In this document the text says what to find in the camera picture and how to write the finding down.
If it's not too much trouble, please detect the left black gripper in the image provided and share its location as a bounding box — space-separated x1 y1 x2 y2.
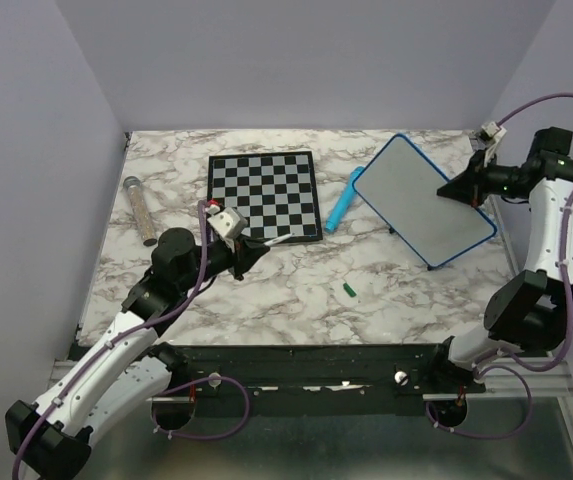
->
178 232 271 293

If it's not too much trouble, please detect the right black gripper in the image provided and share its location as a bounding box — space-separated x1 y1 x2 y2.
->
437 147 529 207

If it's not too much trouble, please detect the white green marker pen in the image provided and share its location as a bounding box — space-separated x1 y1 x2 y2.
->
264 233 293 247

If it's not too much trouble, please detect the blue framed whiteboard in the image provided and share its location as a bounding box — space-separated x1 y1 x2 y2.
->
353 134 498 269

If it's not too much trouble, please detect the green marker cap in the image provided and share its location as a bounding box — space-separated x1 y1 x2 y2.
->
342 283 357 298

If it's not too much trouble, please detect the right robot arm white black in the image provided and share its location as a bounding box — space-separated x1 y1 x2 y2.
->
425 122 573 392

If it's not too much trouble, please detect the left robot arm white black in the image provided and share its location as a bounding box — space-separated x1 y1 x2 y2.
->
5 228 270 479

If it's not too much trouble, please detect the black white chessboard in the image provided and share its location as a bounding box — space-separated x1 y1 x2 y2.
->
207 151 323 243

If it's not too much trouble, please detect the glitter filled clear tube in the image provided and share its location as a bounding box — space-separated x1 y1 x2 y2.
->
123 176 157 247

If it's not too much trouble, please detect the light blue cylinder tube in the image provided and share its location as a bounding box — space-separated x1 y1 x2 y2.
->
324 166 364 233

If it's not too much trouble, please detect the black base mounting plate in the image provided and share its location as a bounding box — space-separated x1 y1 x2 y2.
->
68 337 487 436

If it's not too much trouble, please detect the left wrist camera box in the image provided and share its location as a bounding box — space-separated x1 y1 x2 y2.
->
206 200 248 242

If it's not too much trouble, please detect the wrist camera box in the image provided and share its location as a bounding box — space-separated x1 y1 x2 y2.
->
474 121 507 163
206 200 248 242

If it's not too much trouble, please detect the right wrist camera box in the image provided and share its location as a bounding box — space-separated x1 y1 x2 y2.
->
474 121 507 163

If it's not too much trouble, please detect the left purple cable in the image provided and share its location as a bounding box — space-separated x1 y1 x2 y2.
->
11 199 251 480

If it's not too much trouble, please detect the aluminium rail frame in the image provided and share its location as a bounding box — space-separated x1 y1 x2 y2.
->
20 129 573 480

